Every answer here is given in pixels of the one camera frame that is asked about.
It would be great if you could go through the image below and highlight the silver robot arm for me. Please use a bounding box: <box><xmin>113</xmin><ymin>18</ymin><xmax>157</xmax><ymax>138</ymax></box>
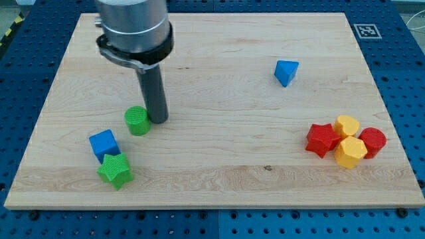
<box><xmin>95</xmin><ymin>0</ymin><xmax>174</xmax><ymax>74</ymax></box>

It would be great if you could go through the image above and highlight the blue triangle block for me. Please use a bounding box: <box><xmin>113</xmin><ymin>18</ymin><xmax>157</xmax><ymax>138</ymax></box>
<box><xmin>274</xmin><ymin>60</ymin><xmax>299</xmax><ymax>88</ymax></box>

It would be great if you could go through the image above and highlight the wooden board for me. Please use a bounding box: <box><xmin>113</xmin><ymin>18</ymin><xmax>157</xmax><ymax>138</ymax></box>
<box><xmin>5</xmin><ymin>13</ymin><xmax>424</xmax><ymax>210</ymax></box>

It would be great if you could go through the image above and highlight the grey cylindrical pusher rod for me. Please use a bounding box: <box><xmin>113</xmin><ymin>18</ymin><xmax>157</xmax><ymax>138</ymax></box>
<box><xmin>137</xmin><ymin>64</ymin><xmax>169</xmax><ymax>124</ymax></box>

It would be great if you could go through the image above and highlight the green cylinder block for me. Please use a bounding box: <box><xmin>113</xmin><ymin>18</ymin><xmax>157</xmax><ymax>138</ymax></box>
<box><xmin>124</xmin><ymin>106</ymin><xmax>151</xmax><ymax>136</ymax></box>

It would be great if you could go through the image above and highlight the green star block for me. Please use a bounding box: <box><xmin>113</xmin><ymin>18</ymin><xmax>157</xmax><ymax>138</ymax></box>
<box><xmin>96</xmin><ymin>153</ymin><xmax>133</xmax><ymax>191</ymax></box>

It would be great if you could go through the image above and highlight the red star block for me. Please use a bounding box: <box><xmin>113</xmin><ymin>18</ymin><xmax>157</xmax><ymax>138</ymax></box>
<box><xmin>305</xmin><ymin>123</ymin><xmax>341</xmax><ymax>158</ymax></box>

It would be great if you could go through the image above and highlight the blue cube block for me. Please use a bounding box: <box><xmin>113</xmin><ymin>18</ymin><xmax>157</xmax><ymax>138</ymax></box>
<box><xmin>89</xmin><ymin>129</ymin><xmax>121</xmax><ymax>164</ymax></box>

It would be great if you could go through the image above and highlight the yellow heart block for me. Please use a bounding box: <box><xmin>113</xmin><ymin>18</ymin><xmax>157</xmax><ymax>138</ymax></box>
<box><xmin>333</xmin><ymin>115</ymin><xmax>361</xmax><ymax>139</ymax></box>

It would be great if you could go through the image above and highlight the yellow hexagon block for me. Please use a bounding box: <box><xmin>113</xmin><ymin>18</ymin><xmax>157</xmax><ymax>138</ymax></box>
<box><xmin>334</xmin><ymin>136</ymin><xmax>368</xmax><ymax>169</ymax></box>

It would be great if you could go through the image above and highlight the red cylinder block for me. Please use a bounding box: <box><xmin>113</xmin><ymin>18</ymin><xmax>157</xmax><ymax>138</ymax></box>
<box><xmin>359</xmin><ymin>127</ymin><xmax>387</xmax><ymax>159</ymax></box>

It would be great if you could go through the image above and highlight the white fiducial marker tag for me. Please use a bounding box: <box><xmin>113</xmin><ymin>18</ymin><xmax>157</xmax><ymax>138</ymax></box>
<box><xmin>353</xmin><ymin>23</ymin><xmax>382</xmax><ymax>39</ymax></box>

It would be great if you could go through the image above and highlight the yellow black hazard tape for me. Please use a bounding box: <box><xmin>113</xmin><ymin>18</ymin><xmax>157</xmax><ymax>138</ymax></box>
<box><xmin>1</xmin><ymin>13</ymin><xmax>25</xmax><ymax>48</ymax></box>

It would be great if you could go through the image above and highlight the white cable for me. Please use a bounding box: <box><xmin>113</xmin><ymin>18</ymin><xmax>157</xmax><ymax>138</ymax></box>
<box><xmin>405</xmin><ymin>9</ymin><xmax>425</xmax><ymax>34</ymax></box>

